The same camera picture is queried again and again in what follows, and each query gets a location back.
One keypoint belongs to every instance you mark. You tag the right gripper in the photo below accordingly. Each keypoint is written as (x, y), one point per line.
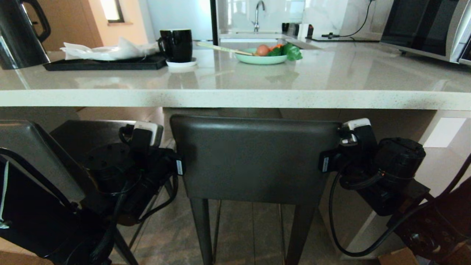
(336, 160)

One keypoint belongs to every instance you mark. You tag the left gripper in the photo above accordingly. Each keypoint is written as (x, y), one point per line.
(167, 163)

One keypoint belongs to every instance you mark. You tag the dark grey bar stool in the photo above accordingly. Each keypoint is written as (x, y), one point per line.
(35, 147)
(254, 162)

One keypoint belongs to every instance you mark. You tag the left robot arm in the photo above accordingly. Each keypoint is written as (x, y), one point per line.
(40, 217)

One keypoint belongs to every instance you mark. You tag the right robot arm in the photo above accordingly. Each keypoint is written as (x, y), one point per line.
(399, 162)

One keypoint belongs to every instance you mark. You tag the white stone kitchen counter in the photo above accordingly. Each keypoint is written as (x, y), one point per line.
(331, 84)

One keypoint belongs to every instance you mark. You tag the chrome kitchen faucet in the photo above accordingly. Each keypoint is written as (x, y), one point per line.
(256, 16)

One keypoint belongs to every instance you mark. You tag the white round coaster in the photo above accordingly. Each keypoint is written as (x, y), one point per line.
(182, 64)

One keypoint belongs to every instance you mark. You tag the green leafy vegetable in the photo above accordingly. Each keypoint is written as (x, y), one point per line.
(292, 52)

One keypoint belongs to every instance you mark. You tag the black ceramic mug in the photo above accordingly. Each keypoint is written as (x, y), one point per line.
(178, 46)

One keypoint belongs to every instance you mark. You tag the black rectangular tray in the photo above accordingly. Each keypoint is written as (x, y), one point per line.
(95, 64)

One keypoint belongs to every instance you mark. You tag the white crumpled cloth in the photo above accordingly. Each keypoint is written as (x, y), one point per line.
(110, 51)

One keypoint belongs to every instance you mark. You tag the wooden chopsticks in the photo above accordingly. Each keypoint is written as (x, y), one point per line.
(220, 48)

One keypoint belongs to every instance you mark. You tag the pale green bowl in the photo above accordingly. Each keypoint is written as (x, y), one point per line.
(259, 59)

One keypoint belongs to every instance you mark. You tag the orange carrot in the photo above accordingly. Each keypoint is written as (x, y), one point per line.
(276, 47)

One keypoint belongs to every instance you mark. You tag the brown egg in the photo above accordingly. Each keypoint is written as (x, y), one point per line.
(262, 50)

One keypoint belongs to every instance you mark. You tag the white and black box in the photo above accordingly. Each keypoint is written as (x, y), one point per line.
(304, 31)

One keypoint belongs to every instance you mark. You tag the small black container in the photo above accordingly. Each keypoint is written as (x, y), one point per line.
(285, 27)

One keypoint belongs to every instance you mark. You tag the silver microwave oven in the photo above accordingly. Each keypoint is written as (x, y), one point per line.
(419, 25)

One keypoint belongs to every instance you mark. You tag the window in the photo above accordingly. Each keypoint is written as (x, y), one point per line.
(111, 9)

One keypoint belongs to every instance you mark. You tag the black electric kettle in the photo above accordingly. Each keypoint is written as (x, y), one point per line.
(18, 33)

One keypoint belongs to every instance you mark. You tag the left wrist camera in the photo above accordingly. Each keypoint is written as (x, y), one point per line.
(147, 130)

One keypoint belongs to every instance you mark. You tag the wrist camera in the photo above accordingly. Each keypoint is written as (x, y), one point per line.
(360, 129)
(147, 130)

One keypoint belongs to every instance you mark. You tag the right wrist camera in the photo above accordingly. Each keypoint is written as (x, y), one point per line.
(360, 129)

